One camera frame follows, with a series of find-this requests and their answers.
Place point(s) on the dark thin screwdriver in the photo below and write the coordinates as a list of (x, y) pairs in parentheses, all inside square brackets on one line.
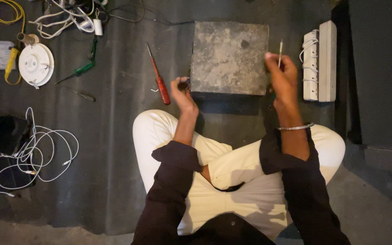
[(78, 92)]

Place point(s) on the white extension board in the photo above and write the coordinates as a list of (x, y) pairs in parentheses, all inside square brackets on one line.
[(310, 66)]

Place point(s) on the person's left hand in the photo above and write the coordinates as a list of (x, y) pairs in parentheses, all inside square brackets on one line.
[(182, 97)]

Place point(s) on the person's right fingers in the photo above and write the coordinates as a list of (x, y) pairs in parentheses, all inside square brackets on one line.
[(277, 64)]

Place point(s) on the white plastic pouch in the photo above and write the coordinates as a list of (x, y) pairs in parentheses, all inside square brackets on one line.
[(0, 54)]

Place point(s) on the black pouch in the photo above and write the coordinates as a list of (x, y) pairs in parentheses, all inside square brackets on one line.
[(14, 175)]

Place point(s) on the person's left fingers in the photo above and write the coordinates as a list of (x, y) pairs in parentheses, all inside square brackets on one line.
[(181, 82)]

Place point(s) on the white round ceiling rose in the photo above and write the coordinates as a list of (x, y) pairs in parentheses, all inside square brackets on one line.
[(35, 64)]

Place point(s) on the black phone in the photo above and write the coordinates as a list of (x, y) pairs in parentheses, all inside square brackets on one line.
[(12, 134)]

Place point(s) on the grey stone block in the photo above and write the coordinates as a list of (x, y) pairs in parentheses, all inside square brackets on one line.
[(229, 58)]

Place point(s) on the white cylindrical capacitor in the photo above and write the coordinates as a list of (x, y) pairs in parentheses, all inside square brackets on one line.
[(98, 26)]

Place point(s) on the dark floor mat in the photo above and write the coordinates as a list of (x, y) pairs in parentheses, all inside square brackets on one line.
[(114, 119)]

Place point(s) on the grey rectangular block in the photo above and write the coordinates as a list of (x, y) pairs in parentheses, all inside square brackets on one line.
[(328, 61)]

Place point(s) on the silver wrist bangle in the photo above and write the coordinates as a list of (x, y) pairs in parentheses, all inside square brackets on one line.
[(295, 127)]

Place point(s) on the person's white trousers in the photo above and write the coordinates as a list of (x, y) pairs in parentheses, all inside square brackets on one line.
[(236, 170)]

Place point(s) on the person's right hand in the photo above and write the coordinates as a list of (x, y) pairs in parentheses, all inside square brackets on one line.
[(284, 80)]

